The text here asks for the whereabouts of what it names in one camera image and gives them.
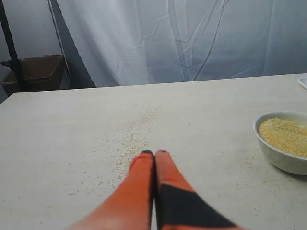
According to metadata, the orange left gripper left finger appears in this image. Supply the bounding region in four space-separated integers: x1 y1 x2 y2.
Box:
68 150 154 230

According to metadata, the tan granular powder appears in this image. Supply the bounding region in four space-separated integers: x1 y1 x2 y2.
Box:
258 118 307 158

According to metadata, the white ceramic bowl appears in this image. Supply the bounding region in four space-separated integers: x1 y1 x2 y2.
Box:
253 111 307 176

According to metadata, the white rectangular tray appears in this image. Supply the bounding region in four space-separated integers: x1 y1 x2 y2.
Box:
297 77 307 90

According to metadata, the black stand pole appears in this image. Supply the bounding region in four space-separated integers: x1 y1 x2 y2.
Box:
0 0 26 91

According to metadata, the brown cardboard box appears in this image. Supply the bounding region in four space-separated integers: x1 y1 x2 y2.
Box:
1 55 66 96

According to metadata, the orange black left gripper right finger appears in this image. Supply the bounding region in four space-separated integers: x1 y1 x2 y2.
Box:
155 150 243 230

